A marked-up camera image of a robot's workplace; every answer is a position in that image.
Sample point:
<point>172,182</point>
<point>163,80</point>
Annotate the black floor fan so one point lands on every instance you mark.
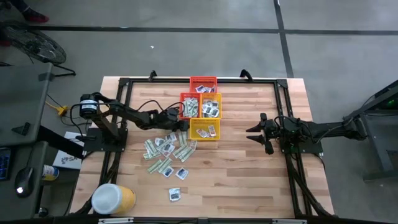
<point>34,43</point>

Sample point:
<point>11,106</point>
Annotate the black computer mouse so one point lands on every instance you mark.
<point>25,180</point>

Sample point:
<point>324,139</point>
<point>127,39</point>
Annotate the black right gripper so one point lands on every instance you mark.
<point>271,129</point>

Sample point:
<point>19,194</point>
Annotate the orange plastic basket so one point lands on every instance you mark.
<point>181,104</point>
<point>202,80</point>

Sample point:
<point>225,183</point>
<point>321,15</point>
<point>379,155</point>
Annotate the black desk bracket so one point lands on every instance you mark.
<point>21,128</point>

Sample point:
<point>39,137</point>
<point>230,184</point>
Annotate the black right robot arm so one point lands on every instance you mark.
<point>326,129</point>

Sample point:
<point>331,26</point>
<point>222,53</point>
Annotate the yellow plastic basket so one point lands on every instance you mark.
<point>220,105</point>
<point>196,123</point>

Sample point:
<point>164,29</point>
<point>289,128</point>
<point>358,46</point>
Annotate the grey metal stand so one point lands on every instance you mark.
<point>373,149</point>

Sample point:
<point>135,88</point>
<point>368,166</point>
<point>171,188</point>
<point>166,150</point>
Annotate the black keyboard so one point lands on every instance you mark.
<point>4,163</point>

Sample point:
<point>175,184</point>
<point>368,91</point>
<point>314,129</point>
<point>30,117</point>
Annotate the white wipe packet dark label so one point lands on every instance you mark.
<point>171,137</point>
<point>175,194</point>
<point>168,171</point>
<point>213,89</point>
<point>182,173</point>
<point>206,102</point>
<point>205,115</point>
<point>215,112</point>
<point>168,149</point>
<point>206,109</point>
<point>201,89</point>
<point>159,142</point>
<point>214,104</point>
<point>209,90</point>

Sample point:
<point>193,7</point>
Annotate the black aluminium table frame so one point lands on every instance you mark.
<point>155,80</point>

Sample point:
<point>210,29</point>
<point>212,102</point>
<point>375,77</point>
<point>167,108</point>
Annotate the yellow canister white lid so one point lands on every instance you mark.
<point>113,199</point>

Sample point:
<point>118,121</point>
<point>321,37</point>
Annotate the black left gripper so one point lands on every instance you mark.
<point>169,119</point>

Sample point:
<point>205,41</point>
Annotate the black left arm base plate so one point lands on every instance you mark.
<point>93,143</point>

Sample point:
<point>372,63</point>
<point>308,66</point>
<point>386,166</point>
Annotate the black diagonal bar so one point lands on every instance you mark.
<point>62,144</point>

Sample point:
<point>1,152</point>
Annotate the yellow power plug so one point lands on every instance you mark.
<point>62,109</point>

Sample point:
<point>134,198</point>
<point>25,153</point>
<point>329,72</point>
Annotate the grey desk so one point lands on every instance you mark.
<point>18,93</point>

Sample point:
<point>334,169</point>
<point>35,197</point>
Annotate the white cardboard box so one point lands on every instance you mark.
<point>66,160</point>

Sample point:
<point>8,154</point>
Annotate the blue yellow can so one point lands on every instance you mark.
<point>50,172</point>

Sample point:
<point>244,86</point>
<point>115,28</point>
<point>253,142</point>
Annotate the person's foot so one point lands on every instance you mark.
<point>35,16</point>

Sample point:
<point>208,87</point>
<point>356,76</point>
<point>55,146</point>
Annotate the silver metal bar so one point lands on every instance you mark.
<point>289,221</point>
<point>116,220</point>

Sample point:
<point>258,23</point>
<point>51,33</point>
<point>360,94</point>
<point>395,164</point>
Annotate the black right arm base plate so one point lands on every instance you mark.
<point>306,148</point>

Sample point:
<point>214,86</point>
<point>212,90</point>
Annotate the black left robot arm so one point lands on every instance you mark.
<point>133,116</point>

